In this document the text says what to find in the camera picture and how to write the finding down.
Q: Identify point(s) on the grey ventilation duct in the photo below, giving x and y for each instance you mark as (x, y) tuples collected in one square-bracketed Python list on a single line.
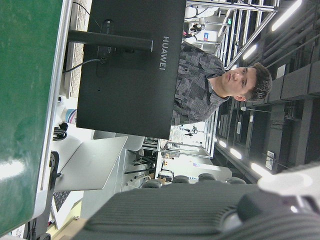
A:
[(295, 85)]

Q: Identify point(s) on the black office chair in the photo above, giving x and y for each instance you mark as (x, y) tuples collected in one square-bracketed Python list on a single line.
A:
[(236, 180), (207, 177), (152, 184), (181, 179)]

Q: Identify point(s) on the black Huawei monitor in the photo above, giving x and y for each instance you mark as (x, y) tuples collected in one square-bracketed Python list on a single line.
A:
[(130, 100)]

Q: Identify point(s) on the silver laptop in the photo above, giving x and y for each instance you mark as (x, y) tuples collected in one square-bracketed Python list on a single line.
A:
[(92, 162)]

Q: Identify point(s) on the white keyboard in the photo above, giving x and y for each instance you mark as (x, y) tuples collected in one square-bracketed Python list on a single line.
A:
[(75, 82)]

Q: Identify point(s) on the person in grey patterned shirt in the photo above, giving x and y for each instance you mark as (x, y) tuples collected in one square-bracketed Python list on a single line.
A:
[(197, 82)]

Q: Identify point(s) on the right dexterous robot hand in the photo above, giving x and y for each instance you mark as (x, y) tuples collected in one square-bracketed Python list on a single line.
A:
[(175, 215)]

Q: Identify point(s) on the aluminium shelving frame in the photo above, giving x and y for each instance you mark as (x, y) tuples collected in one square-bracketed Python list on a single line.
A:
[(250, 8)]

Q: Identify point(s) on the white QR code label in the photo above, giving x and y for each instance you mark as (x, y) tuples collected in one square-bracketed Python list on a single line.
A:
[(20, 232)]

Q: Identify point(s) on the green exit sign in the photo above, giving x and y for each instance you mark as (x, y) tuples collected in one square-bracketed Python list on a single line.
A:
[(229, 21)]

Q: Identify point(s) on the open laptop with black keys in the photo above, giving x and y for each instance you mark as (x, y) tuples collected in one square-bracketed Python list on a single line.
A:
[(60, 200)]

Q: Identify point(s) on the green conveyor belt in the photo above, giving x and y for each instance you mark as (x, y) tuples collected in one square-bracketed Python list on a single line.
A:
[(20, 75)]

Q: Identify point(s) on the striped paper cup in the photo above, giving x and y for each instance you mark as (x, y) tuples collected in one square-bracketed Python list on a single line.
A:
[(70, 116)]

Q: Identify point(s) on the black perforated metal bracket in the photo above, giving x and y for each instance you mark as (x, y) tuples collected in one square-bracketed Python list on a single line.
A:
[(53, 160)]

